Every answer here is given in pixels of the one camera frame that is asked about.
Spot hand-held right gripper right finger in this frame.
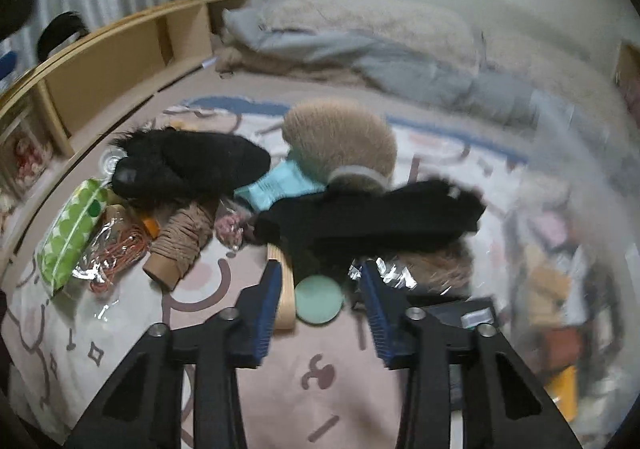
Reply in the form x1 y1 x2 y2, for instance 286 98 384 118
359 259 583 449

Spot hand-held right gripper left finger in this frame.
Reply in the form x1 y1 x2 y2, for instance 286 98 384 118
65 259 283 449

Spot clear plastic storage box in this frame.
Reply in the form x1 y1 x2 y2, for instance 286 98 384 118
500 94 640 435

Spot black cap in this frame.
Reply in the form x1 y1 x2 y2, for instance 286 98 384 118
36 11 91 60

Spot jute twine bundle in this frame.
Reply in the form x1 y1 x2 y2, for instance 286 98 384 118
350 241 476 292

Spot clear jar red contents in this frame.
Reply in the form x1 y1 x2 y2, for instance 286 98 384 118
0 114 51 190

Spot black cloth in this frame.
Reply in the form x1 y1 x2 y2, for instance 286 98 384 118
252 179 487 282

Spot wooden shelf unit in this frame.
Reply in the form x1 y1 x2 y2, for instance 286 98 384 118
0 0 252 170

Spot pink beads packet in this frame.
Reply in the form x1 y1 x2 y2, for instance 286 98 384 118
214 211 248 250

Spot brown twine spool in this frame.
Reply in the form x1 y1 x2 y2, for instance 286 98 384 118
142 204 217 291

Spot printed blanket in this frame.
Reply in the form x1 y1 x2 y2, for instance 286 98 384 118
0 96 531 449

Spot teal wipes packet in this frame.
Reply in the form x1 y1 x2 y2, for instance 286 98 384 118
234 160 326 210

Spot clear round container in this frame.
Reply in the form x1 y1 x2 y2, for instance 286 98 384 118
100 149 126 177

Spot orange rubber bands bag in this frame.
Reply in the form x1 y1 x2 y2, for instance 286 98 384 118
87 224 153 295

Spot black fur-trimmed hat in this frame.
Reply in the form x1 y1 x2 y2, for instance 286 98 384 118
109 126 272 207

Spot beige fuzzy hat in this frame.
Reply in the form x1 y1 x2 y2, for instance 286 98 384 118
281 99 398 184

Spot green tissue packet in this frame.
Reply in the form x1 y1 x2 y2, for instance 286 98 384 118
35 179 110 297

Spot beige bed mattress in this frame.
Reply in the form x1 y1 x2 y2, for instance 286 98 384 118
0 64 640 449

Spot grey duvet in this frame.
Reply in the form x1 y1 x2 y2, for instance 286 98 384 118
222 9 551 127

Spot beige fluffy blanket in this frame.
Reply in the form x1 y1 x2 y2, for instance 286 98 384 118
215 46 361 80

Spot beige textured pillow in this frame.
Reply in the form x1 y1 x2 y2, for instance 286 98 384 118
480 36 621 114
260 0 481 64

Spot white plastic ring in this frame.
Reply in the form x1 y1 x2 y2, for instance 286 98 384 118
330 166 391 192

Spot clear bag with orange cord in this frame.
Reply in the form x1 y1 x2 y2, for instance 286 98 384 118
72 206 151 280

